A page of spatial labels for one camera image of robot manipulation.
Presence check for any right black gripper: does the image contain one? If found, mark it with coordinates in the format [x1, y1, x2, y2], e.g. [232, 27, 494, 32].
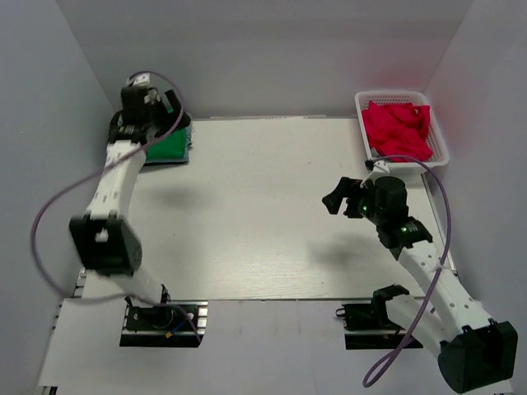
[322, 177, 386, 225]

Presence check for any green t shirt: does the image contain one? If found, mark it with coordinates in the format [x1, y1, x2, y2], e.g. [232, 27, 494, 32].
[146, 127, 193, 162]

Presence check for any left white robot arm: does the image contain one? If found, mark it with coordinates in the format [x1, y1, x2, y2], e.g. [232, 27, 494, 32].
[69, 86, 187, 328]

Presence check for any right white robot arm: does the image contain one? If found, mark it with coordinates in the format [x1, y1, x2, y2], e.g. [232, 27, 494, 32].
[322, 176, 518, 393]

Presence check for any light blue folded t shirt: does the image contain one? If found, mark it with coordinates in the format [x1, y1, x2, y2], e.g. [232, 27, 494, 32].
[142, 117, 195, 166]

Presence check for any red t shirt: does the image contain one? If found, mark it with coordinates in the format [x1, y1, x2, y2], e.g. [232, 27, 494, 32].
[361, 102, 433, 161]

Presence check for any white plastic basket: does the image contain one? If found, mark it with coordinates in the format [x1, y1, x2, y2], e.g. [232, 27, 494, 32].
[355, 90, 450, 175]

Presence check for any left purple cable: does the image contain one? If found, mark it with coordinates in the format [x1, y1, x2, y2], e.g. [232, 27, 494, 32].
[30, 72, 203, 346]

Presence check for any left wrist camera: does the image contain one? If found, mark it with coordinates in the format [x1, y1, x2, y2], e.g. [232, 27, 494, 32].
[120, 84, 149, 125]

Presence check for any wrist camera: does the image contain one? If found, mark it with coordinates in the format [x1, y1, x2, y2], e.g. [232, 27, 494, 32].
[120, 84, 149, 125]
[374, 176, 409, 225]

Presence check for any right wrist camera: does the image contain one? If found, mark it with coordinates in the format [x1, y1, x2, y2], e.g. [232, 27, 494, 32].
[374, 176, 409, 225]

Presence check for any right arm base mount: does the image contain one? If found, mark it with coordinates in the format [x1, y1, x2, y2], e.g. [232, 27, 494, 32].
[335, 303, 406, 351]

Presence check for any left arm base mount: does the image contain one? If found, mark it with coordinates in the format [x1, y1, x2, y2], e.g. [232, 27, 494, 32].
[119, 301, 208, 348]

